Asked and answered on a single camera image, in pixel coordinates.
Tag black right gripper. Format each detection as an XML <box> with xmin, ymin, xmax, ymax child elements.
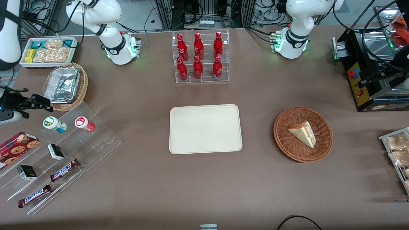
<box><xmin>0</xmin><ymin>92</ymin><xmax>54</xmax><ymax>113</ymax></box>

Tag green gum bottle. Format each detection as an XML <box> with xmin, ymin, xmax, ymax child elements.
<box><xmin>43</xmin><ymin>117</ymin><xmax>67</xmax><ymax>133</ymax></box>

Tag aluminium foil tray stack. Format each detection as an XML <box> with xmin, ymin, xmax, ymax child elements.
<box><xmin>44</xmin><ymin>67</ymin><xmax>81</xmax><ymax>104</ymax></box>

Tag red gum bottle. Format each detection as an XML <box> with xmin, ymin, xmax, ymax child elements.
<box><xmin>74</xmin><ymin>116</ymin><xmax>96</xmax><ymax>132</ymax></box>

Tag cream plastic tray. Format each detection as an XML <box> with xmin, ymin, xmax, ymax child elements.
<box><xmin>169</xmin><ymin>104</ymin><xmax>243</xmax><ymax>155</ymax></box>

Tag tray of packaged snacks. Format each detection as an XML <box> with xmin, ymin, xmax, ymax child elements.
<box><xmin>378</xmin><ymin>127</ymin><xmax>409</xmax><ymax>196</ymax></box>

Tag white plastic snack bin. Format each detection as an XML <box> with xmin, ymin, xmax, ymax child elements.
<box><xmin>19</xmin><ymin>37</ymin><xmax>79</xmax><ymax>68</ymax></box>

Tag light wicker basket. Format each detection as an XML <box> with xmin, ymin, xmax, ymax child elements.
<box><xmin>42</xmin><ymin>63</ymin><xmax>89</xmax><ymax>112</ymax></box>

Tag clear bag of crackers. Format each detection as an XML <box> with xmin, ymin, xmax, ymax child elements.
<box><xmin>34</xmin><ymin>38</ymin><xmax>71</xmax><ymax>63</ymax></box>

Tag small black box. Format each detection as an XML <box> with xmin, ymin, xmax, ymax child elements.
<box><xmin>17</xmin><ymin>165</ymin><xmax>38</xmax><ymax>181</ymax></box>
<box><xmin>47</xmin><ymin>143</ymin><xmax>66</xmax><ymax>161</ymax></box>

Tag red cookie box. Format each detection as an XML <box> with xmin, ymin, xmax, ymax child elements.
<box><xmin>0</xmin><ymin>132</ymin><xmax>40</xmax><ymax>170</ymax></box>

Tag clear acrylic stepped stand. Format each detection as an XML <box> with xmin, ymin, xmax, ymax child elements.
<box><xmin>0</xmin><ymin>102</ymin><xmax>122</xmax><ymax>215</ymax></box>

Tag snickers chocolate bar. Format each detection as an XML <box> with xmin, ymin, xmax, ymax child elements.
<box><xmin>50</xmin><ymin>158</ymin><xmax>80</xmax><ymax>182</ymax></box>
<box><xmin>18</xmin><ymin>184</ymin><xmax>52</xmax><ymax>208</ymax></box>

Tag red cola bottle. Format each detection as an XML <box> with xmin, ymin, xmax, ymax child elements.
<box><xmin>177</xmin><ymin>57</ymin><xmax>188</xmax><ymax>81</ymax></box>
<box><xmin>212</xmin><ymin>56</ymin><xmax>223</xmax><ymax>80</ymax></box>
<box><xmin>177</xmin><ymin>33</ymin><xmax>189</xmax><ymax>62</ymax></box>
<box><xmin>193</xmin><ymin>32</ymin><xmax>204</xmax><ymax>60</ymax></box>
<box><xmin>213</xmin><ymin>31</ymin><xmax>224</xmax><ymax>59</ymax></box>
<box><xmin>193</xmin><ymin>56</ymin><xmax>204</xmax><ymax>80</ymax></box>

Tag clear acrylic bottle rack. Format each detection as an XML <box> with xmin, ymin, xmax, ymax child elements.
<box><xmin>172</xmin><ymin>28</ymin><xmax>230</xmax><ymax>84</ymax></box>

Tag round brown wicker basket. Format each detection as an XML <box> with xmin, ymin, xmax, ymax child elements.
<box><xmin>273</xmin><ymin>106</ymin><xmax>334</xmax><ymax>163</ymax></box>

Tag wrapped sandwich wedge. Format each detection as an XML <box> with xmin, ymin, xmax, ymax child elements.
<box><xmin>287</xmin><ymin>120</ymin><xmax>317</xmax><ymax>149</ymax></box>

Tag black sealing machine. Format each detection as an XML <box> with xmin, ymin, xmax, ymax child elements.
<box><xmin>332</xmin><ymin>0</ymin><xmax>409</xmax><ymax>112</ymax></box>

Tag clear bag of pastries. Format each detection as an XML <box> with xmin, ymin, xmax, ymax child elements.
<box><xmin>384</xmin><ymin>133</ymin><xmax>409</xmax><ymax>150</ymax></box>
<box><xmin>388</xmin><ymin>149</ymin><xmax>409</xmax><ymax>167</ymax></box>

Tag red plastic packaging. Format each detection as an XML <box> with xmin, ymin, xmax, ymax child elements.
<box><xmin>392</xmin><ymin>15</ymin><xmax>409</xmax><ymax>48</ymax></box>

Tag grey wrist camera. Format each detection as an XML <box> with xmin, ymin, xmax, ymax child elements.
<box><xmin>0</xmin><ymin>110</ymin><xmax>23</xmax><ymax>125</ymax></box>

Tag black cable along right arm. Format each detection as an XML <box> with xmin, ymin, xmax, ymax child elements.
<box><xmin>22</xmin><ymin>0</ymin><xmax>86</xmax><ymax>49</ymax></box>

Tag black looped cable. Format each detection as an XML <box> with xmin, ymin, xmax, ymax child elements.
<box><xmin>276</xmin><ymin>215</ymin><xmax>323</xmax><ymax>230</ymax></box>

